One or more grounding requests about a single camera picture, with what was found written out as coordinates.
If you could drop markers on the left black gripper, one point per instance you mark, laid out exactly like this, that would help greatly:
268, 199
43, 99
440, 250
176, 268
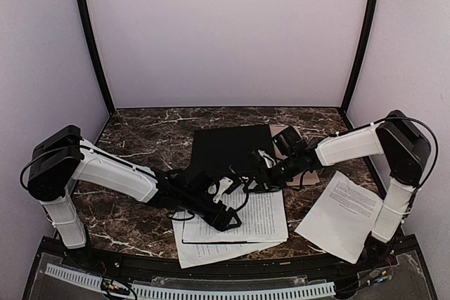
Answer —
214, 214

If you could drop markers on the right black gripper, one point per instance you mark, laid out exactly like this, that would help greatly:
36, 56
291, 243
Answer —
258, 178

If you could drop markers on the printed paper sheet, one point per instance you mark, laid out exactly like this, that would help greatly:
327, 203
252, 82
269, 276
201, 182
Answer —
190, 255
341, 219
263, 220

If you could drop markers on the teal folder with black inside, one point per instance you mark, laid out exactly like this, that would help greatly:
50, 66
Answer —
227, 152

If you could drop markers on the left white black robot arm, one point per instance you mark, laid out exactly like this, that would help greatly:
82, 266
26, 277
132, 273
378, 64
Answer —
66, 157

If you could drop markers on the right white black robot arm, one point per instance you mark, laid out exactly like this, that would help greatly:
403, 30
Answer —
400, 153

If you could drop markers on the tan brown folder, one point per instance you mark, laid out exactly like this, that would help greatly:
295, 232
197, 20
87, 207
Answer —
296, 155

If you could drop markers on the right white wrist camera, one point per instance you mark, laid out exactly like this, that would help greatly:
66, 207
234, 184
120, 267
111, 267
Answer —
263, 160

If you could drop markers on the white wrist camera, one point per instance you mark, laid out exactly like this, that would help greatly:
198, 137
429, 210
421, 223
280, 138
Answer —
263, 160
224, 186

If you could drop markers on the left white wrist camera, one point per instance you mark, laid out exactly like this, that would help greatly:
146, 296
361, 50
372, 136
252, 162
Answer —
224, 186

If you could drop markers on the black front rail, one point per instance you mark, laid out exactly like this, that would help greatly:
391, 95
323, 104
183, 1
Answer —
401, 275

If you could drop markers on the right black frame post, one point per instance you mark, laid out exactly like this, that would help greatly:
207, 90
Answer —
359, 56

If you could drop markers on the black frame post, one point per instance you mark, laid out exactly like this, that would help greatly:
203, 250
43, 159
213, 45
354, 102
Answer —
94, 55
359, 56

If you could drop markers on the left black frame post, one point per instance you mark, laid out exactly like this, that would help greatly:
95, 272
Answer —
94, 55

